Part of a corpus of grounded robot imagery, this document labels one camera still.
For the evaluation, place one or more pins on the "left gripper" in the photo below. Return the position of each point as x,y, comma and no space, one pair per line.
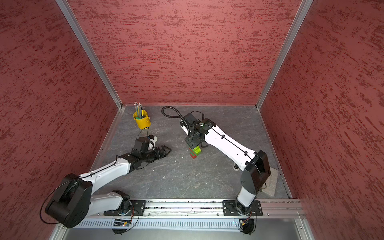
164,152

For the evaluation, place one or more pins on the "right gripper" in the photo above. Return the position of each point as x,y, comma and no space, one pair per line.
192,143

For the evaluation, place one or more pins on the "lime 2x2 brick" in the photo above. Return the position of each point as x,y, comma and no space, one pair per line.
197,150

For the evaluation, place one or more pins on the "red 2x4 brick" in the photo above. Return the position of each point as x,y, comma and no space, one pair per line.
193,155

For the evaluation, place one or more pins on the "lime 2x4 brick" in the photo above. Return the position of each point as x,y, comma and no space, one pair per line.
191,150

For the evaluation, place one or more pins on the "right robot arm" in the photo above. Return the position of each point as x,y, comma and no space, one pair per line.
254,165

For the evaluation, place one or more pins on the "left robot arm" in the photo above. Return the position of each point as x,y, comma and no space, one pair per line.
75,199

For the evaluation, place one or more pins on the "yellow pencil cup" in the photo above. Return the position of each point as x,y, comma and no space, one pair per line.
143,122

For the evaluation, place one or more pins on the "pencils in cup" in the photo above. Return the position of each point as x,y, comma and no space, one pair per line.
139,113

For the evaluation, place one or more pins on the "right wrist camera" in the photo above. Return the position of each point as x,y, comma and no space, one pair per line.
184,127

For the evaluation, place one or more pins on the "aluminium front rail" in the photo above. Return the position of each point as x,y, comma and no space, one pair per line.
213,208

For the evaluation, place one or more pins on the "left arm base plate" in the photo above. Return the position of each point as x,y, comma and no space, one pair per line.
128,208

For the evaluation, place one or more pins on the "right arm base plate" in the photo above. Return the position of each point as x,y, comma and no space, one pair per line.
235,208

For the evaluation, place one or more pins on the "right corner aluminium post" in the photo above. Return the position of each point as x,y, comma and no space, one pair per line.
290,37

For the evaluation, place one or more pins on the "corner aluminium post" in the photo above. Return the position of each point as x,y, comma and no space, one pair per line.
82,38
290,37

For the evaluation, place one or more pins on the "left corner aluminium post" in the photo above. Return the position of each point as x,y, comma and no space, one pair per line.
82,38

